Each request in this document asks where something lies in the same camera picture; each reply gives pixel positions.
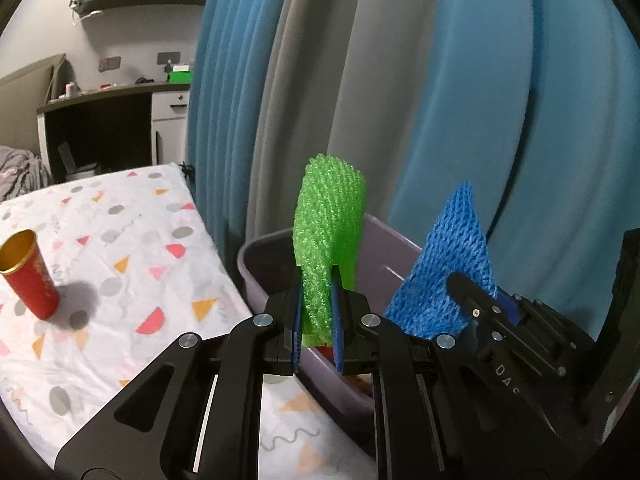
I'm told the white drawer unit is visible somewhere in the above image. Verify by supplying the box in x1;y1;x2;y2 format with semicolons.
150;91;191;166

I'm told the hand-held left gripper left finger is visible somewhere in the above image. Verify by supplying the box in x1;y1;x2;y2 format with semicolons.
54;267;306;480

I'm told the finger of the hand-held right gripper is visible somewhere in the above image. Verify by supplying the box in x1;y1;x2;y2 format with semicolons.
446;271;506;356
495;285;538;331

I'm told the grey padded headboard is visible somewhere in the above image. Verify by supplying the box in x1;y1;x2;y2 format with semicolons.
0;53;67;151

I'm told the blue foam net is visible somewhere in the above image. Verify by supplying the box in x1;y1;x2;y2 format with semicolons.
384;180;499;338

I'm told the dark desk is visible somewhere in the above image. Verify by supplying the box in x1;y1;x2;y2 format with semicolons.
36;82;193;183

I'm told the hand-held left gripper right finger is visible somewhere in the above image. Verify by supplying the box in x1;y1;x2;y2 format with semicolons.
330;266;551;480

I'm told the green foam net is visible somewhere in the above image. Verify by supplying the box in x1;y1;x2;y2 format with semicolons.
291;154;367;348

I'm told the blue grey curtain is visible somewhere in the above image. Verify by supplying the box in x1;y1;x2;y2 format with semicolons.
186;0;640;341

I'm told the red cup gold inside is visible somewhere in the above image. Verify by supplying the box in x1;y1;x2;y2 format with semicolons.
0;229;61;320

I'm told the grey plastic bin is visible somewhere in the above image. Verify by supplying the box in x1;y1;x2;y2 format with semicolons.
236;212;426;431

